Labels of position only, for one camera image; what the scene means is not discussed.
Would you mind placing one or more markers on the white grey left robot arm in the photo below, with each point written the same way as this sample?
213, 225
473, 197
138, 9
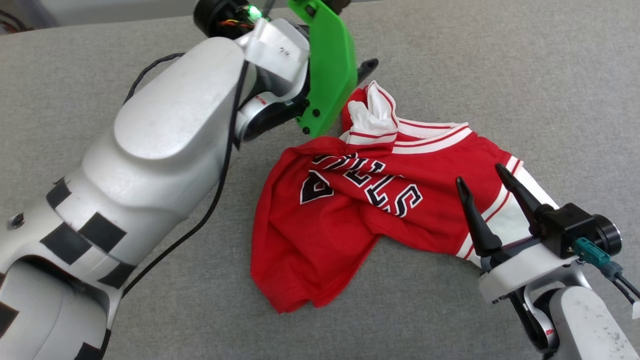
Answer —
175, 110

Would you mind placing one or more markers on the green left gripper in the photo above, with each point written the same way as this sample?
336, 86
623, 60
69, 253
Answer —
330, 70

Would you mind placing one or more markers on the red basketball jersey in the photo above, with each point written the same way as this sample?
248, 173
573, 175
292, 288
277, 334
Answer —
325, 235

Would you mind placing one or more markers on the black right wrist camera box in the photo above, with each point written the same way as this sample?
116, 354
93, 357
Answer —
570, 225

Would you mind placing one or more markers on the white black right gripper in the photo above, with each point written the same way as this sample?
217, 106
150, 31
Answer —
520, 272

